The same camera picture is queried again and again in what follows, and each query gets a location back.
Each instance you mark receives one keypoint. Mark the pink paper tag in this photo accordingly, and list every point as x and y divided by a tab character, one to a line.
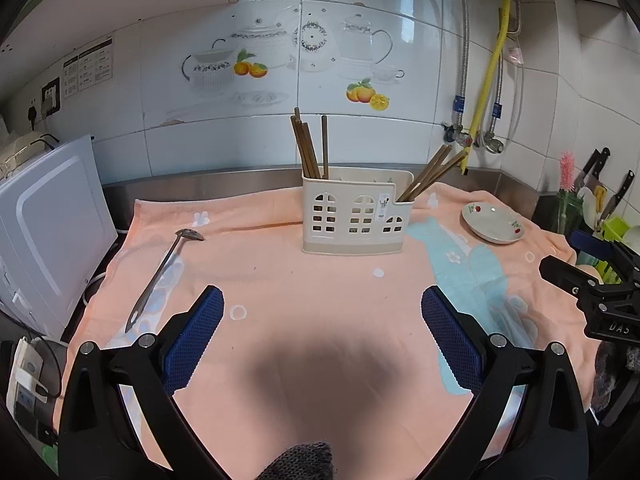
515	55

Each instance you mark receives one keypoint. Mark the green plastic basket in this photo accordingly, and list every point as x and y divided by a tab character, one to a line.
620	230

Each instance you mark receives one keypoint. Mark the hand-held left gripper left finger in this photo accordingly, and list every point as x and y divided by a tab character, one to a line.
192	345

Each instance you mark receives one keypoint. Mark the peach printed towel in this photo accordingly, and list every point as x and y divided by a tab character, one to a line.
325	310

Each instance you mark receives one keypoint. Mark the metal water valve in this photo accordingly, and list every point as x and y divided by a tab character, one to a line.
492	144

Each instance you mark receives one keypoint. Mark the white microwave oven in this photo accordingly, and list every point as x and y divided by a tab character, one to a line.
50	230

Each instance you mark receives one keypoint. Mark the cream plastic utensil holder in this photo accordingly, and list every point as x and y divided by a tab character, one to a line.
357	215

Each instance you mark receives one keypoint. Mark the black power plug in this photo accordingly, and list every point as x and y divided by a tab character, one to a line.
33	116

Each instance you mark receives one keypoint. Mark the pink bottle brush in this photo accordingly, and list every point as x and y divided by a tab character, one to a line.
567	170

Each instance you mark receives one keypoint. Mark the wall power socket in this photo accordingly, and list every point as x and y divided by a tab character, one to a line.
51	95

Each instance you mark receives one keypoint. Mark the yellow kitchen tool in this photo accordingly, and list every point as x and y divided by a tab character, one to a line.
599	195

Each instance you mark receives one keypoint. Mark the person's left hand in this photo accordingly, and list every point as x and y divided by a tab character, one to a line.
297	462

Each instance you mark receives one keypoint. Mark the white notice sticker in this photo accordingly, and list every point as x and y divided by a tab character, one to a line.
87	72

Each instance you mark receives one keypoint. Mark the white floral plate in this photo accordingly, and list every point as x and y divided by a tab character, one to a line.
492	222

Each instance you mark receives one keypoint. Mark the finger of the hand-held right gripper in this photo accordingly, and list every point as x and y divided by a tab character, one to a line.
562	270
592	244

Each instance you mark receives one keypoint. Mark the person's right hand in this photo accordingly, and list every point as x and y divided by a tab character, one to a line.
612	375

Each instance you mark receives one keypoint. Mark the white plastic spoon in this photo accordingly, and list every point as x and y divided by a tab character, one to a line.
589	207

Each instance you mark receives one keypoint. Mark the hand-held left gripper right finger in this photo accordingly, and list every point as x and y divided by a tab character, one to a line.
452	345

